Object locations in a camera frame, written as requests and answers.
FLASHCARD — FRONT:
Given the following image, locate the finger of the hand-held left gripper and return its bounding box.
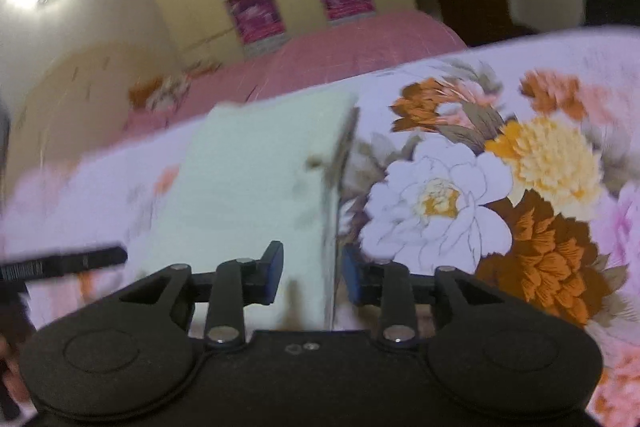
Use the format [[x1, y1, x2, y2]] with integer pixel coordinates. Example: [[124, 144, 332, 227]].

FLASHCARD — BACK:
[[0, 246, 129, 284]]

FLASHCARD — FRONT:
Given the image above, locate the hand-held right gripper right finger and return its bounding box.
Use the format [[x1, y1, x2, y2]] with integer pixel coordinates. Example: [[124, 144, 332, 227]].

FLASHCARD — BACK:
[[342, 246, 506, 351]]

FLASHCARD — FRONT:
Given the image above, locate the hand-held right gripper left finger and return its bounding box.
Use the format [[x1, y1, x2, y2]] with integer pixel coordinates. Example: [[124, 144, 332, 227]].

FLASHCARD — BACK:
[[117, 240, 285, 351]]

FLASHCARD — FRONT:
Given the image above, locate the pale green small cloth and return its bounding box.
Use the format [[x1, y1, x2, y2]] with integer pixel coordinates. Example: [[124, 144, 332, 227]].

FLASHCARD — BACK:
[[134, 92, 360, 334]]

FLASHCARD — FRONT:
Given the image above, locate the grey cloth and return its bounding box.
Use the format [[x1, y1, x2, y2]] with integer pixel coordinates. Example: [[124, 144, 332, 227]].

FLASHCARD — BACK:
[[0, 104, 12, 180]]

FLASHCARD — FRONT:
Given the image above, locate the floral printed blanket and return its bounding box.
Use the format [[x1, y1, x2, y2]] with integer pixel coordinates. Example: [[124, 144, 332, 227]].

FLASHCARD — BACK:
[[0, 26, 640, 427]]

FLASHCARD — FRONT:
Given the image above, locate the cream curved headboard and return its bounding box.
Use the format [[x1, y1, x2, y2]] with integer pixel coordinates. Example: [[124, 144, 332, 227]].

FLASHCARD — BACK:
[[10, 41, 202, 144]]

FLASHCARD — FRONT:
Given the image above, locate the orange patterned pillow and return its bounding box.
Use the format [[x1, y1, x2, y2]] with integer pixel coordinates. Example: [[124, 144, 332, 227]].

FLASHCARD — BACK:
[[126, 66, 222, 114]]

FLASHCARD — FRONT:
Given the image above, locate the pink bedspread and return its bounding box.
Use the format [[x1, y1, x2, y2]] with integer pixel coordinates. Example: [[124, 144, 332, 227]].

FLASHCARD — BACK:
[[120, 9, 467, 134]]

